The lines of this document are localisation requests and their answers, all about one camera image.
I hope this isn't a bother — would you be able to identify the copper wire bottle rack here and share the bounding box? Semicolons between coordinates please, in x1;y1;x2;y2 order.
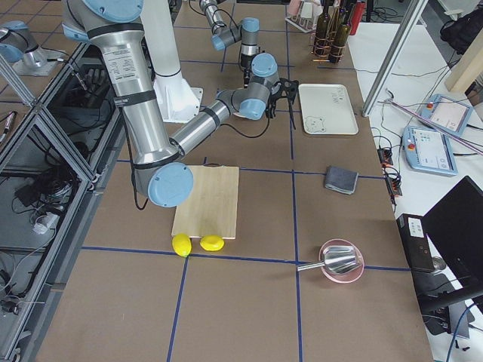
312;32;346;63

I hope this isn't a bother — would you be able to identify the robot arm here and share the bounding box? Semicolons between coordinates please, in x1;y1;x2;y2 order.
63;1;299;207
198;0;261;88

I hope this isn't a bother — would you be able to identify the black electronics box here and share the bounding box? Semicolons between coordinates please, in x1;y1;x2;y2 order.
397;213;435;273

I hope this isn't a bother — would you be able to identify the dark wine bottle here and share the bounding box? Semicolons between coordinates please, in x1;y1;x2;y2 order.
313;0;331;55
328;8;351;63

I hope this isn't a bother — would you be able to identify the metal spoon in bowl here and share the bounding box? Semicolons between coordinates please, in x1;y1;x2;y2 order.
297;245;361;275

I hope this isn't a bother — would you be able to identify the yellow lemon lower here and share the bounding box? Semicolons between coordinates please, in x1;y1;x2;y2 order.
200;235;225;251

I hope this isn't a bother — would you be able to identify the yellow lemon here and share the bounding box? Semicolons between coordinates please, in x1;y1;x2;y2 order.
171;233;192;257
200;235;225;251

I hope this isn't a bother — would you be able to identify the dark wine bottle upper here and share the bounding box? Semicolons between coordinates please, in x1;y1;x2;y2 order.
313;0;331;55

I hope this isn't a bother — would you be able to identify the black laptop computer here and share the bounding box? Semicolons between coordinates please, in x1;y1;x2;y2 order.
423;176;482;283

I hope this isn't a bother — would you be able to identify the folded grey cloth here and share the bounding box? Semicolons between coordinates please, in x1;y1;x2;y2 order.
324;165;359;195

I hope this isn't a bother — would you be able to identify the white wire cup rack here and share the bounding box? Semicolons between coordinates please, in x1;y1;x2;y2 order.
285;0;322;33

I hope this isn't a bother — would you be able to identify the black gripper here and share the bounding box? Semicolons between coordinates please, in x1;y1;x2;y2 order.
239;53;256;85
266;78;299;130

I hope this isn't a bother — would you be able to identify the blue teach pendant far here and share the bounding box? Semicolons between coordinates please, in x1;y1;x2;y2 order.
420;94;473;136

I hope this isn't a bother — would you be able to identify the yellow lemon upper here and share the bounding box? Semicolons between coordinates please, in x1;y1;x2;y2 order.
171;233;192;257

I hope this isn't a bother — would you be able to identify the dark wine bottle lower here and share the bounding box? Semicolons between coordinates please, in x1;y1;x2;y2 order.
328;8;351;63

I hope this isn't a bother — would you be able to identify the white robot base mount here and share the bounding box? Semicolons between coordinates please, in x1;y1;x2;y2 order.
154;72;203;124

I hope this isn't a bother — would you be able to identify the pink bowl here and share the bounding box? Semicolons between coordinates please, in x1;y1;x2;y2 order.
318;238;365;284

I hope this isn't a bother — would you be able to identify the red thermos bottle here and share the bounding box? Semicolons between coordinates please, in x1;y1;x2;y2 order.
349;0;366;35

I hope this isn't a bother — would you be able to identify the wooden cutting board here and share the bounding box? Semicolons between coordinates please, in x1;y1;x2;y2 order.
171;165;239;239

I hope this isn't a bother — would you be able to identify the cream bear serving tray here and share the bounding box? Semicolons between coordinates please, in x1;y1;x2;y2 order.
299;84;358;136

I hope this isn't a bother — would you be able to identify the blue teach pendant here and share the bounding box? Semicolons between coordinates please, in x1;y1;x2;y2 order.
402;126;458;176
420;94;473;136

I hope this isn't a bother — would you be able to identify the blue teach pendant near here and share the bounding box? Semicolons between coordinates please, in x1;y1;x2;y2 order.
402;126;458;176

